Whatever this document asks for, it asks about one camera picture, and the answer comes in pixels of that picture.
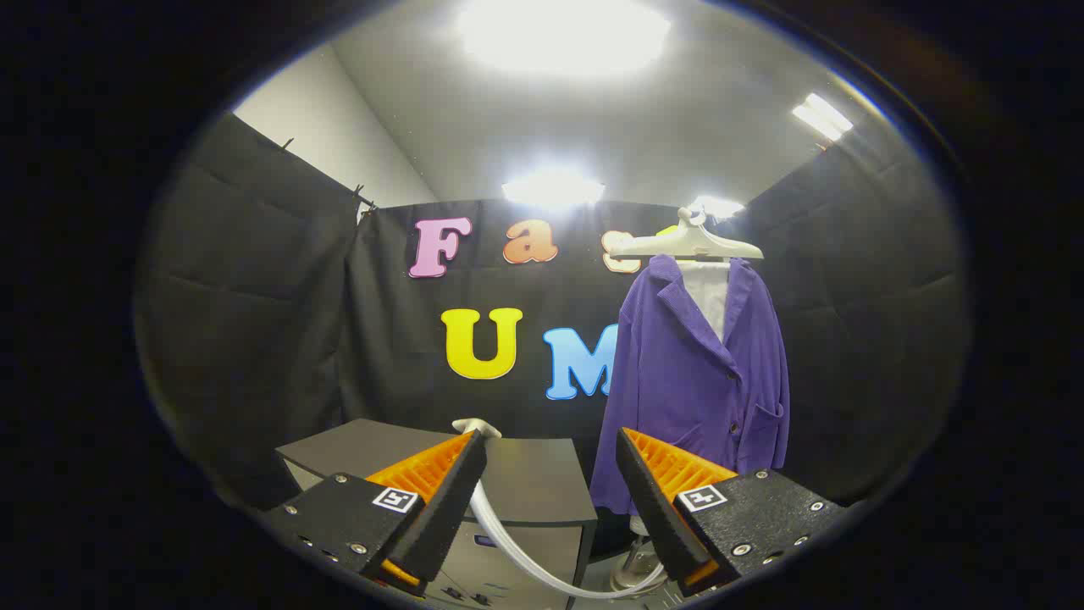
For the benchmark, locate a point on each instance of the large round ceiling light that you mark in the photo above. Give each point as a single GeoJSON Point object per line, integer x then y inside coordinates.
{"type": "Point", "coordinates": [563, 34]}

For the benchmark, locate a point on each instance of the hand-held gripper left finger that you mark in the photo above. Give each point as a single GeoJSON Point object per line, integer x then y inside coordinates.
{"type": "Point", "coordinates": [445, 500]}

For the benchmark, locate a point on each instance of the twin strip ceiling light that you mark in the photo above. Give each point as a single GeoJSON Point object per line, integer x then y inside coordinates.
{"type": "Point", "coordinates": [821, 116]}

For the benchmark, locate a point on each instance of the white inner shirt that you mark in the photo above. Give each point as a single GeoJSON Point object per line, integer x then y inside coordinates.
{"type": "Point", "coordinates": [710, 292]}

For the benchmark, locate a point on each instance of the gray cabinet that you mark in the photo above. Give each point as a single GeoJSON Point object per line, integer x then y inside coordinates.
{"type": "Point", "coordinates": [533, 483]}

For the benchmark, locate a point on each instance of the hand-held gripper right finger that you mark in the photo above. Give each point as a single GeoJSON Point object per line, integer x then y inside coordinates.
{"type": "Point", "coordinates": [652, 500]}

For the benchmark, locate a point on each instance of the white clothes hanger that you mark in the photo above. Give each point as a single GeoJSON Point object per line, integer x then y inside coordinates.
{"type": "Point", "coordinates": [686, 244]}

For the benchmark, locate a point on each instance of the ceiling light panel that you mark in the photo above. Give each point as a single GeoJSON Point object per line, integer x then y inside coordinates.
{"type": "Point", "coordinates": [552, 188]}
{"type": "Point", "coordinates": [718, 206]}

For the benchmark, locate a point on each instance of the white garment stand base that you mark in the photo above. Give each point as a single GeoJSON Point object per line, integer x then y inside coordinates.
{"type": "Point", "coordinates": [631, 559]}

